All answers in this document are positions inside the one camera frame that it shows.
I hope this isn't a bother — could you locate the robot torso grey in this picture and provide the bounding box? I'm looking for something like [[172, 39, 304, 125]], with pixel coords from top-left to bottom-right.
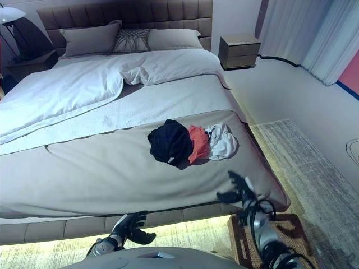
[[60, 246, 242, 269]]

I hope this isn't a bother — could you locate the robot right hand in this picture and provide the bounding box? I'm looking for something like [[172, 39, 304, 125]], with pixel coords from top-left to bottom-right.
[[216, 170, 263, 211]]

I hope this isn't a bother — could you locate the large beige pillow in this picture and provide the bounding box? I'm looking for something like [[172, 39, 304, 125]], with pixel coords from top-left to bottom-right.
[[59, 20, 123, 58]]

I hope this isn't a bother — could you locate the brown wooden nightstand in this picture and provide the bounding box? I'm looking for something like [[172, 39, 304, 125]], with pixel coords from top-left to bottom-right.
[[218, 34, 262, 71]]

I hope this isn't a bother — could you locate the grey patterned rug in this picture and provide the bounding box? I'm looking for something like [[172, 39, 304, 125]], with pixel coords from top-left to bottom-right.
[[249, 118, 359, 269]]

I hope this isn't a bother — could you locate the white pillow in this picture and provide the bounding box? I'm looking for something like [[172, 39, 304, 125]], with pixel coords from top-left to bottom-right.
[[147, 27, 201, 51]]

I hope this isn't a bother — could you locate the patterned decorative cushion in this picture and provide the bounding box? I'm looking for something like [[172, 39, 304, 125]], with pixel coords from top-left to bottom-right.
[[113, 27, 151, 53]]

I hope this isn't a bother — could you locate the orange garment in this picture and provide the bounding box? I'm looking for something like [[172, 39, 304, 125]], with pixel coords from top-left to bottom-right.
[[187, 124, 210, 165]]

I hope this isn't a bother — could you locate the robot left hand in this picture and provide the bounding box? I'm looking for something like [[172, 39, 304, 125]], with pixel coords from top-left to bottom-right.
[[111, 210, 157, 245]]

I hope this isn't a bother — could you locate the dark low side table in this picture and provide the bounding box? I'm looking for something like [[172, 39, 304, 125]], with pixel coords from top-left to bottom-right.
[[5, 48, 67, 82]]

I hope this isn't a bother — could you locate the padded brown headboard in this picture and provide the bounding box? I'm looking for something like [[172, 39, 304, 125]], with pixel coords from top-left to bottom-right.
[[37, 0, 214, 51]]

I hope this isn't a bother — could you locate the white duvet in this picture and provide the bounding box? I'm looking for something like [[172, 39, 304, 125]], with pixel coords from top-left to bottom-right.
[[0, 49, 232, 145]]

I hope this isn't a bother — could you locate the bed with grey cover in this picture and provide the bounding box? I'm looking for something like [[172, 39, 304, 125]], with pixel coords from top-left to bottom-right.
[[0, 47, 291, 244]]

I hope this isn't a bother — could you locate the white curtain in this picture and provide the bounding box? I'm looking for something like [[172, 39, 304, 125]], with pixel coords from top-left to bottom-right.
[[259, 0, 359, 86]]

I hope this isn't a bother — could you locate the black floor cable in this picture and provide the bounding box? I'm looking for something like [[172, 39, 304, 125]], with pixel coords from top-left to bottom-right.
[[259, 54, 302, 68]]

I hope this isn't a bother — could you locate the white garment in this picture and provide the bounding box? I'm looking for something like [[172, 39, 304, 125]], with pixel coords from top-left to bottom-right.
[[204, 122, 240, 161]]

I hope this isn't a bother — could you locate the black garment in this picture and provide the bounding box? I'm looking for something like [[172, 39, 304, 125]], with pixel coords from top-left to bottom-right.
[[147, 118, 194, 165]]

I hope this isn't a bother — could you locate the woven brown basket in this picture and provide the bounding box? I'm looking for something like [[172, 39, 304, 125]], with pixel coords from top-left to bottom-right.
[[227, 213, 319, 269]]

